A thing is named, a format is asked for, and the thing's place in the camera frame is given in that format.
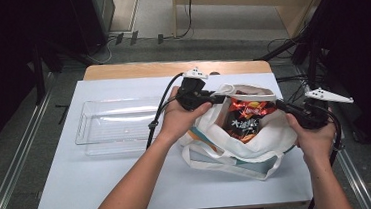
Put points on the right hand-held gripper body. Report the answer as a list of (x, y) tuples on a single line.
[(315, 116)]

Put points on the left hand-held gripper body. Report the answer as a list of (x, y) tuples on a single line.
[(191, 95)]

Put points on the white tote bag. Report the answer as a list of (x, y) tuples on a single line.
[(263, 145)]

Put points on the person's right hand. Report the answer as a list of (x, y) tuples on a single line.
[(315, 141)]

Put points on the person's left hand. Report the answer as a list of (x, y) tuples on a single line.
[(178, 121)]

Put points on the orange black snack packet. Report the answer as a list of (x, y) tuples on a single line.
[(245, 123)]

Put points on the wooden table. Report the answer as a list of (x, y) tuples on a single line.
[(137, 70)]

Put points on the black tripod stand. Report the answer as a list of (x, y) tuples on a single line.
[(302, 45)]

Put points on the black floor plug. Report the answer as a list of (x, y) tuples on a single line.
[(134, 37), (119, 38), (160, 39)]

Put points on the clear plastic container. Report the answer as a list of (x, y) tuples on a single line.
[(115, 126)]

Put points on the black cabinet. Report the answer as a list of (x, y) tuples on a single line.
[(89, 18)]

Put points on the pale blue table mat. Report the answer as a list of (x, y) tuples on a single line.
[(80, 193)]

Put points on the metal floor rail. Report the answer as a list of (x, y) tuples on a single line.
[(352, 171), (13, 158)]

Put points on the black stand post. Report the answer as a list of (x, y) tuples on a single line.
[(39, 76)]

